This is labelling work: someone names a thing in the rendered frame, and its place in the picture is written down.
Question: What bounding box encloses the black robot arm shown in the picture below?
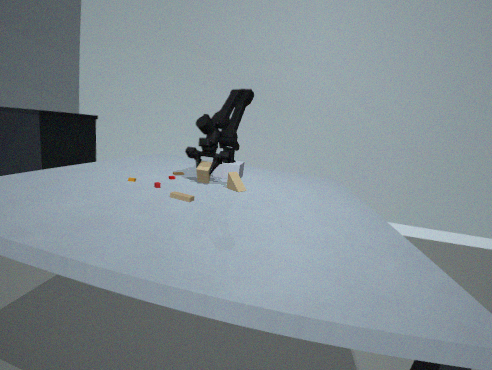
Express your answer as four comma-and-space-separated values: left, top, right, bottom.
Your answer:
196, 89, 254, 163

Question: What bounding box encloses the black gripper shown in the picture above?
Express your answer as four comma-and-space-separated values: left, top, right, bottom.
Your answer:
186, 140, 231, 174

